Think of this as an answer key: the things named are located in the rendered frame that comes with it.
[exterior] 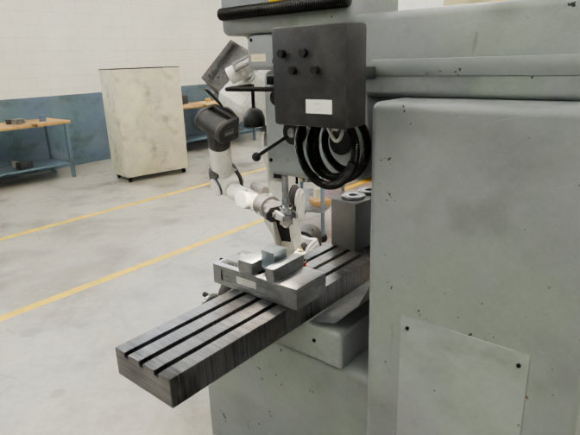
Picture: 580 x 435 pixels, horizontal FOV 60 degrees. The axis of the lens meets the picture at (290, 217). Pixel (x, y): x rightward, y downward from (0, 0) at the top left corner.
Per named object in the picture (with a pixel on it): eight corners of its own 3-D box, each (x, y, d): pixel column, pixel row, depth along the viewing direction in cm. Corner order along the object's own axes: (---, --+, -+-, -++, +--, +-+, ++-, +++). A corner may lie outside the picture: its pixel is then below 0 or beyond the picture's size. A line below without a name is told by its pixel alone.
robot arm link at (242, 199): (246, 210, 192) (230, 203, 203) (266, 210, 197) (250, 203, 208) (248, 193, 191) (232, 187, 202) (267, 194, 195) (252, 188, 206)
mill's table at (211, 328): (118, 373, 132) (114, 347, 130) (366, 240, 222) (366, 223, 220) (173, 408, 118) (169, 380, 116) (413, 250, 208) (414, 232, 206)
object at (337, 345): (225, 322, 181) (223, 292, 177) (287, 287, 206) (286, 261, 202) (340, 372, 150) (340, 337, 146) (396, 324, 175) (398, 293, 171)
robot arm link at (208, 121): (199, 141, 206) (195, 114, 196) (216, 133, 211) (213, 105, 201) (217, 154, 201) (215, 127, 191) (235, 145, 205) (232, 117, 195)
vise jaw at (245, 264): (238, 271, 157) (237, 259, 155) (269, 255, 168) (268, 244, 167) (252, 275, 153) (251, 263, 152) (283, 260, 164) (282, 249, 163)
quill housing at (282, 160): (263, 174, 159) (258, 70, 150) (304, 163, 174) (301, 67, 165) (311, 182, 147) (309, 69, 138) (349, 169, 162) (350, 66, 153)
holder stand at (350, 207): (330, 244, 196) (330, 195, 190) (365, 230, 210) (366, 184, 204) (355, 251, 188) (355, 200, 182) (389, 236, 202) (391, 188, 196)
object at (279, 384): (209, 434, 211) (197, 306, 193) (261, 395, 234) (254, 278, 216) (376, 544, 161) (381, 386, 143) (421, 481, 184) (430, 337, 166)
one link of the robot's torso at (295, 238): (281, 255, 274) (267, 179, 248) (317, 259, 267) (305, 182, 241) (272, 273, 263) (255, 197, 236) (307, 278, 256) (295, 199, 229)
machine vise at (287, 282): (213, 282, 166) (211, 251, 163) (244, 267, 177) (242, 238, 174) (297, 312, 145) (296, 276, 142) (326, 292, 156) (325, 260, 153)
